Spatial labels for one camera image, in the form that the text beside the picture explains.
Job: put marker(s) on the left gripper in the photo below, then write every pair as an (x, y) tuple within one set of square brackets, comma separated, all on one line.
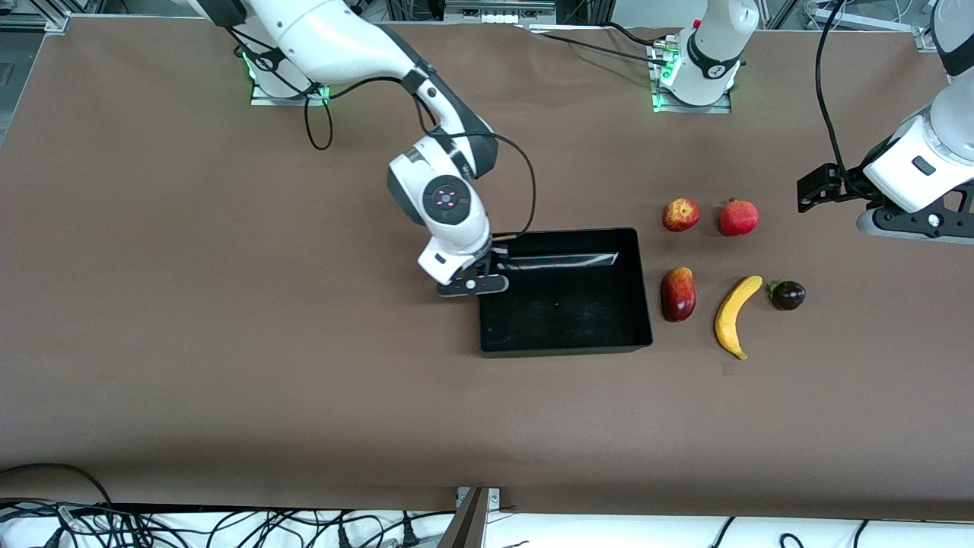
[(847, 186)]

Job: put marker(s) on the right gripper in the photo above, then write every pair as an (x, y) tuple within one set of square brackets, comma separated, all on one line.
[(498, 259)]

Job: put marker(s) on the black plastic box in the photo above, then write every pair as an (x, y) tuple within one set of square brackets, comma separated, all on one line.
[(563, 312)]

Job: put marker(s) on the red yellow apple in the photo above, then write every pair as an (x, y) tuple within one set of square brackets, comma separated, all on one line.
[(681, 215)]

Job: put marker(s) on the yellow banana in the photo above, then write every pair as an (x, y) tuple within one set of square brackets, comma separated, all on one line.
[(729, 316)]

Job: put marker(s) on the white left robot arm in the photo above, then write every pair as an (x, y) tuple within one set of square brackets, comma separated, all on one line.
[(715, 38)]

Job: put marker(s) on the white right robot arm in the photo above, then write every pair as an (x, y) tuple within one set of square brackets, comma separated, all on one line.
[(335, 38)]

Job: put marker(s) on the red pomegranate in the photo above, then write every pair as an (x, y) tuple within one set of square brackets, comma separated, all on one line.
[(739, 218)]

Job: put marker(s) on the dark purple eggplant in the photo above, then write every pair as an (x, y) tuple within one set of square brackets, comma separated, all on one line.
[(788, 295)]

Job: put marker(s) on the red mango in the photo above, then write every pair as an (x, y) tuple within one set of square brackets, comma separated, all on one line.
[(678, 295)]

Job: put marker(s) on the white power strip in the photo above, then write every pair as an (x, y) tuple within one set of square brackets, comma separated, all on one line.
[(498, 11)]

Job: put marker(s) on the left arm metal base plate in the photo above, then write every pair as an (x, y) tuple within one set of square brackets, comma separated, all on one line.
[(692, 108)]

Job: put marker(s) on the metal table bracket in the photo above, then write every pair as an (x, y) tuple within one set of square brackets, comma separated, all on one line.
[(470, 521)]

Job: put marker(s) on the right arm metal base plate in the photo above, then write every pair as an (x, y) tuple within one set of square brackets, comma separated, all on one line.
[(266, 97)]

